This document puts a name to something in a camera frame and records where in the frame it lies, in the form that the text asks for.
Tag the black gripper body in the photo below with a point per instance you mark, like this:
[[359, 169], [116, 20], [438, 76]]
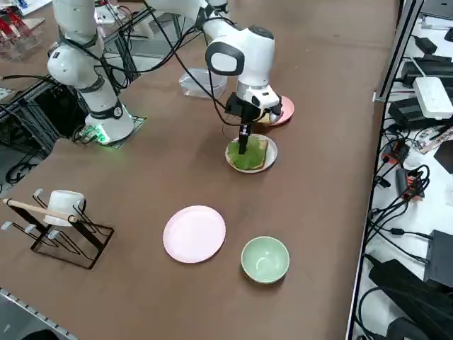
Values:
[[244, 110]]

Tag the green lettuce leaf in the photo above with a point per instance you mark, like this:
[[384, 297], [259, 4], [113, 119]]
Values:
[[253, 156]]

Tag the brown bread slice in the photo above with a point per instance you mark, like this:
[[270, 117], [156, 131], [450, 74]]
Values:
[[264, 145], [264, 120]]

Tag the green bowl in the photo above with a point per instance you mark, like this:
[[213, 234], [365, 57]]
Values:
[[265, 260]]

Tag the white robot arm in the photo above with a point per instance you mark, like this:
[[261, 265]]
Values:
[[255, 53], [217, 4]]

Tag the white round plate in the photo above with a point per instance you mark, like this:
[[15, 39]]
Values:
[[194, 233], [272, 156]]

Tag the pink round plate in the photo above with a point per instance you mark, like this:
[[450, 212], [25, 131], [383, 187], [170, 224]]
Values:
[[286, 108]]

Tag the clear plastic container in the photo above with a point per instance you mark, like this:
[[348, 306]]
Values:
[[193, 86]]

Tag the white power strip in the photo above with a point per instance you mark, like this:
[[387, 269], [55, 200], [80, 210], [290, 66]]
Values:
[[433, 97]]

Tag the circuit board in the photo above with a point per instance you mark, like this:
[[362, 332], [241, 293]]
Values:
[[435, 138]]

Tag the white cup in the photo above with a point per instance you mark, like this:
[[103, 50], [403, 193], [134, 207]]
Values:
[[63, 207]]

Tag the black box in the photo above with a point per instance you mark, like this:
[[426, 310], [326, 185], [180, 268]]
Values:
[[440, 258]]

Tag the clear acrylic shelf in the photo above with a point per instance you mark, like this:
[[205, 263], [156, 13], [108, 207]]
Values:
[[16, 35]]

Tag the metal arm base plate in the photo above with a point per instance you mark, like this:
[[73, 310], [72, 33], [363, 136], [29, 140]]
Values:
[[136, 122]]

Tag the aluminium frame rail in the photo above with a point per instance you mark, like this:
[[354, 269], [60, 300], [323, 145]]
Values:
[[396, 53]]

